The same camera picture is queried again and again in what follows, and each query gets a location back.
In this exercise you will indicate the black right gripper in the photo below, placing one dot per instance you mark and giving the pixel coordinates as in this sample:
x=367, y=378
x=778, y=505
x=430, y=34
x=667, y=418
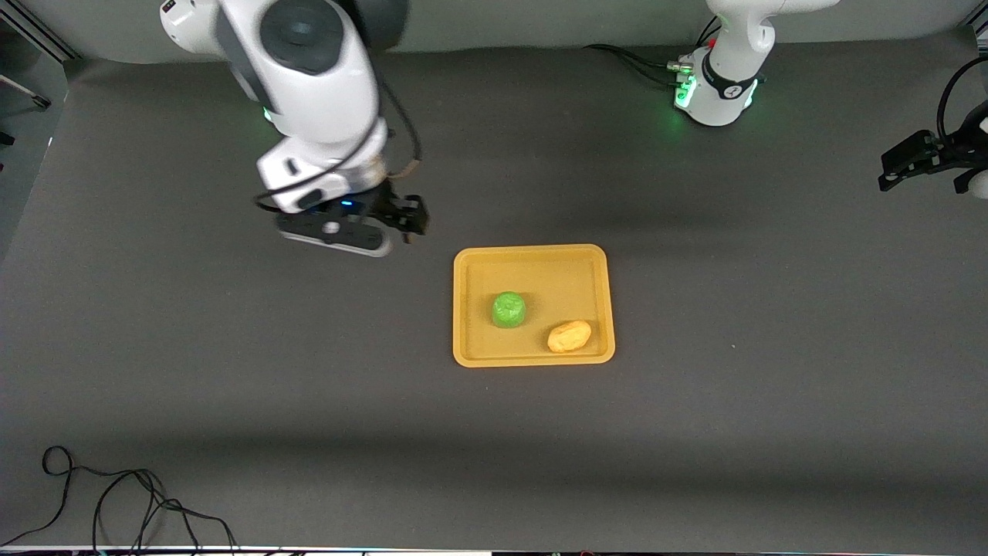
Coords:
x=390, y=204

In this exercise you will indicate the dark grey table mat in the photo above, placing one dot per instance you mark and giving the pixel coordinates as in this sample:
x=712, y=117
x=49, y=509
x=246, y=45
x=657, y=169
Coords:
x=494, y=463

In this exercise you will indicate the yellow toy potato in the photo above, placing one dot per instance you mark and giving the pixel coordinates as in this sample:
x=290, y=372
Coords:
x=570, y=336

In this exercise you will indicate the aluminium frame rail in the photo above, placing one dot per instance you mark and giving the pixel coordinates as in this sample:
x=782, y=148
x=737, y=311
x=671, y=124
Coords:
x=48, y=38

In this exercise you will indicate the grey metal bar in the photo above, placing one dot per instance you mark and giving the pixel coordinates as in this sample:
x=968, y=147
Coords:
x=23, y=89

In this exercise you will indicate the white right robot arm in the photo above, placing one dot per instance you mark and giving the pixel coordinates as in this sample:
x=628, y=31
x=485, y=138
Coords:
x=309, y=100

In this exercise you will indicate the yellow plastic tray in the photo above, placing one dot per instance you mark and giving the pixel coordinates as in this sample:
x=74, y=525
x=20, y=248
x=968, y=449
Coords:
x=532, y=270

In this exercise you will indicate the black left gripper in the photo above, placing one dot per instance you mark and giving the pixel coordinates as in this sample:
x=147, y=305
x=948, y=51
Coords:
x=946, y=150

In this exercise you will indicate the green toy apple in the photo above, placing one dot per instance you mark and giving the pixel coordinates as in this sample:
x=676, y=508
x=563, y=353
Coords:
x=509, y=310

